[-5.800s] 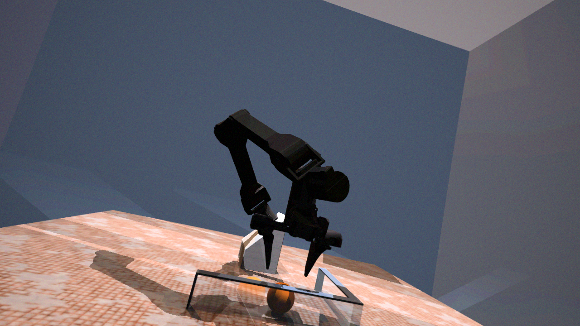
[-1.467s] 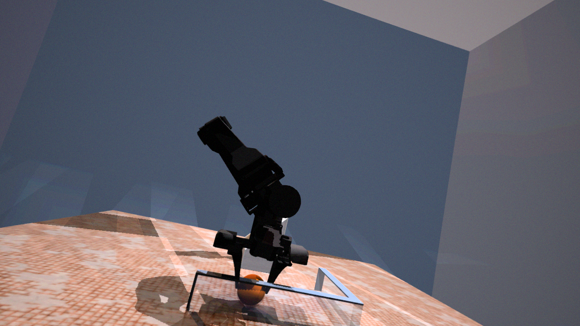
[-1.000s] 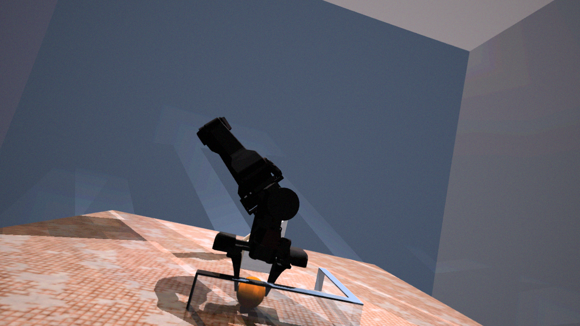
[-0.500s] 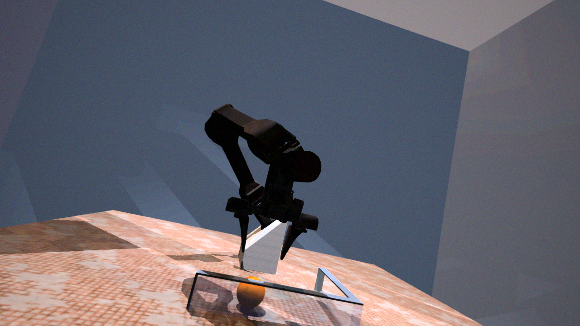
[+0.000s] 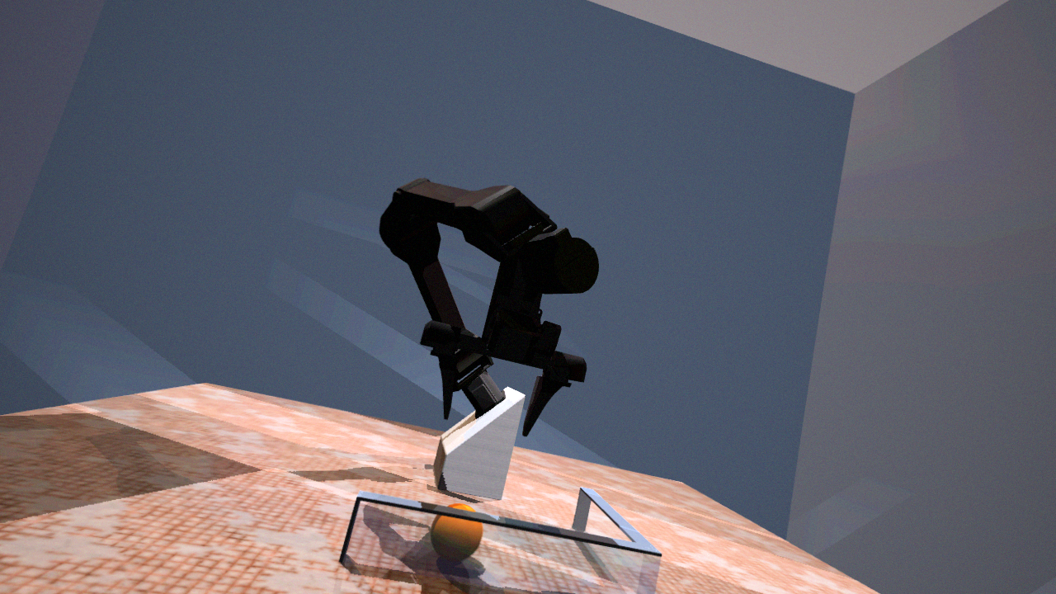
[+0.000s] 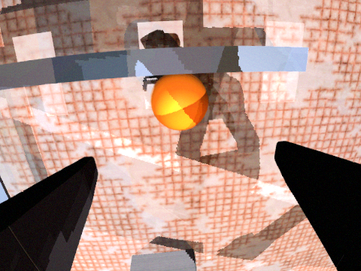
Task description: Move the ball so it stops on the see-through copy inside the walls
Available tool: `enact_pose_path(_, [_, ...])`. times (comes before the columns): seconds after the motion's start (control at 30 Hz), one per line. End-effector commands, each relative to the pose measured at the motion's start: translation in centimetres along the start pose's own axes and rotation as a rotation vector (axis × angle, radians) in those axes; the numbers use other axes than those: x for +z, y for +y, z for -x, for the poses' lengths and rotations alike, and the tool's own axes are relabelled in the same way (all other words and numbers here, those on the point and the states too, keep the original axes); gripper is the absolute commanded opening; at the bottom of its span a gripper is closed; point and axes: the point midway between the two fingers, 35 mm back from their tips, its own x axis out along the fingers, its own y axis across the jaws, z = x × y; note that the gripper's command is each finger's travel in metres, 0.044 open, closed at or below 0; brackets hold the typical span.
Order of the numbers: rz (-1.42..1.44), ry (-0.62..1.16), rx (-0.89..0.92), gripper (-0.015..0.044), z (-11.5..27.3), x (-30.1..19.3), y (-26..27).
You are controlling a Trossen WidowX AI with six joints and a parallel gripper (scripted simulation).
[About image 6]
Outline clear low glass walls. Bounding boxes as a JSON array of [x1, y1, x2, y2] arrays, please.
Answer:
[[0, 90, 40, 196]]

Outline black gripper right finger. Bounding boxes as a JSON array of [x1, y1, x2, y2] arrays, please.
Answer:
[[274, 142, 361, 271]]

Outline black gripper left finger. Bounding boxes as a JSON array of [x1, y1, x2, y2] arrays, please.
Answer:
[[0, 157, 99, 271]]

